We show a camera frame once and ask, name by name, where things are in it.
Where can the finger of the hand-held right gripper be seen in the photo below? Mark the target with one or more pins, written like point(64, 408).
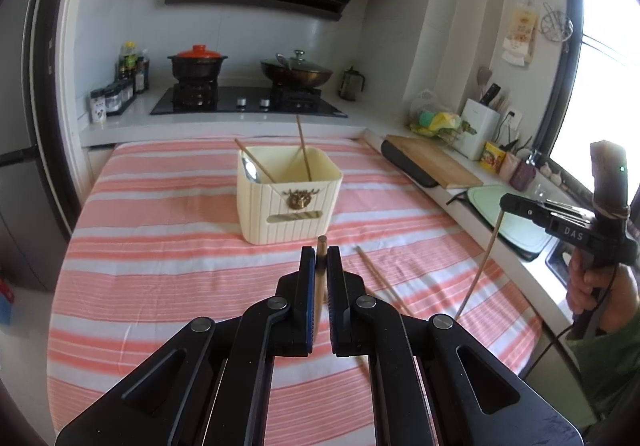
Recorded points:
point(525, 210)

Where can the dark sauce bottle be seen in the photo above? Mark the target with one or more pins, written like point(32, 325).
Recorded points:
point(142, 73)

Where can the brown wooden chopstick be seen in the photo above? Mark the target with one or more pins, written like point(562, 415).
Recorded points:
point(380, 278)
point(252, 158)
point(321, 251)
point(482, 261)
point(387, 282)
point(302, 145)

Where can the cream ribbed utensil container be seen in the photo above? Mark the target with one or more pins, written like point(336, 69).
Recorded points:
point(290, 206)

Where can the white wall outlet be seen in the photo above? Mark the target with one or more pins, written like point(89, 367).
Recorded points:
point(512, 119)

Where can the person's right hand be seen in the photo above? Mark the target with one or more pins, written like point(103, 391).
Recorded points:
point(582, 288)

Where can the black rolled mat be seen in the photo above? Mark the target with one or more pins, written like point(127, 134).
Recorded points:
point(407, 163)

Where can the yellow cap oil bottle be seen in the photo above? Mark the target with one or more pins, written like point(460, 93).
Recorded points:
point(127, 63)

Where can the metal spoon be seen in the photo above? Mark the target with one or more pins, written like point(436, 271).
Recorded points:
point(250, 169)

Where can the hanging printed calendar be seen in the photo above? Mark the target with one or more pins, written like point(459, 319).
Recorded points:
point(521, 33)

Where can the garlic bulbs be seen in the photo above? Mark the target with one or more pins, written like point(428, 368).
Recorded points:
point(552, 173)

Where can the black clay pot red lid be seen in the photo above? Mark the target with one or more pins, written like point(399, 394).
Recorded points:
point(196, 65)

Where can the rack of spice jars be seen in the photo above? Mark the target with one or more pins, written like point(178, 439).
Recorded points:
point(107, 100)

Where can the green cutting board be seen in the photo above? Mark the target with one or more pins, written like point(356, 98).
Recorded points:
point(515, 216)

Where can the black tray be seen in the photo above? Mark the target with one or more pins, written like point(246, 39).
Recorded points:
point(520, 253)

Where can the purple cup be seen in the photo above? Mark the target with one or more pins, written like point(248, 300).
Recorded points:
point(522, 175)

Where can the person's right forearm green sleeve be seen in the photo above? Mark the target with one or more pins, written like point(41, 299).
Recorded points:
point(615, 371)

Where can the pink striped tablecloth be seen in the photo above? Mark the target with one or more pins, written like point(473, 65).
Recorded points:
point(150, 236)

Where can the dark glass press pot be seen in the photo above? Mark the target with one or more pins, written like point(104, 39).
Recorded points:
point(351, 84)

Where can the pink cup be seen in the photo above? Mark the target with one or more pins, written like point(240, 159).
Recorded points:
point(509, 166)

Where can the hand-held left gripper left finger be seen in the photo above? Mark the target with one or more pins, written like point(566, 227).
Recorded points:
point(309, 286)

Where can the black gas stove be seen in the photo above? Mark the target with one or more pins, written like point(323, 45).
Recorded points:
point(245, 101)

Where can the wok with glass lid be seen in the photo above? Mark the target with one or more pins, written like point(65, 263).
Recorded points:
point(297, 71)

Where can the yellow printed tin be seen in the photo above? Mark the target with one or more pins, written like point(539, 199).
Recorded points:
point(492, 157)

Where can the dark framed window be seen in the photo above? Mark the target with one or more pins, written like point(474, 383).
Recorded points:
point(600, 50)

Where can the white knife block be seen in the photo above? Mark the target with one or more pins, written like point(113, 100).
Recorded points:
point(477, 130)

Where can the wooden cutting board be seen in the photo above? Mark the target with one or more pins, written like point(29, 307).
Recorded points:
point(435, 160)

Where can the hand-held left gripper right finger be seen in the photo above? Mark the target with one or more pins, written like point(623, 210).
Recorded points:
point(336, 286)

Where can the clear drinking glass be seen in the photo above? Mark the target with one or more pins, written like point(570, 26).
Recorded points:
point(539, 191)

